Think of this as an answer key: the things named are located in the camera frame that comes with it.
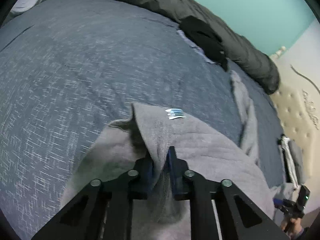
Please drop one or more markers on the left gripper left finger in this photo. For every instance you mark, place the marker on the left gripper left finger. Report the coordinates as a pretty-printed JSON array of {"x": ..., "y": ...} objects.
[{"x": 102, "y": 210}]

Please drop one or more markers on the cream tufted headboard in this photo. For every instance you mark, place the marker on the cream tufted headboard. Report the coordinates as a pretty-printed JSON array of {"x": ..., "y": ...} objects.
[{"x": 297, "y": 105}]

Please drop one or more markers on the black and white garment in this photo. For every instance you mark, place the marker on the black and white garment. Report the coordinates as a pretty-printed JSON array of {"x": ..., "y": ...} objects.
[{"x": 289, "y": 163}]

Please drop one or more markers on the grey fleece garment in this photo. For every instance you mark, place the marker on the grey fleece garment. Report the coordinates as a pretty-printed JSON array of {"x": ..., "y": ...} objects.
[{"x": 230, "y": 131}]

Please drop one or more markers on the person's right hand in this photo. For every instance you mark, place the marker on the person's right hand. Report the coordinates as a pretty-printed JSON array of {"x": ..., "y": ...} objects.
[{"x": 293, "y": 226}]

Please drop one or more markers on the light blue cloth piece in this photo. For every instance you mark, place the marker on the light blue cloth piece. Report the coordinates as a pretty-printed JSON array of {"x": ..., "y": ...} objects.
[{"x": 195, "y": 47}]

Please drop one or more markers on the dark grey rolled duvet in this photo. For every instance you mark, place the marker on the dark grey rolled duvet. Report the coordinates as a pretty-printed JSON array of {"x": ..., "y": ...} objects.
[{"x": 237, "y": 48}]

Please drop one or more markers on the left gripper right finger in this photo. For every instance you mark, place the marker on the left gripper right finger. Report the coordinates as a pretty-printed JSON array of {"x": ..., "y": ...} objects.
[{"x": 218, "y": 210}]

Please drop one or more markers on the folded grey garment stack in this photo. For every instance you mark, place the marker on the folded grey garment stack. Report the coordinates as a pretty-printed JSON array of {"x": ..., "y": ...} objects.
[{"x": 297, "y": 156}]

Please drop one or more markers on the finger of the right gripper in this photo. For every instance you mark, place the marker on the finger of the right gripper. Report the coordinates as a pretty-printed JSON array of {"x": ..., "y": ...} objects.
[{"x": 279, "y": 203}]

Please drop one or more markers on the black clothing item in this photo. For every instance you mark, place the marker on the black clothing item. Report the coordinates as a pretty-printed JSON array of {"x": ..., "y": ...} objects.
[{"x": 203, "y": 35}]

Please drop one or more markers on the blue patterned bedspread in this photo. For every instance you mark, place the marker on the blue patterned bedspread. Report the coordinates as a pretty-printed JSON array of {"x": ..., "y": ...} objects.
[{"x": 63, "y": 61}]

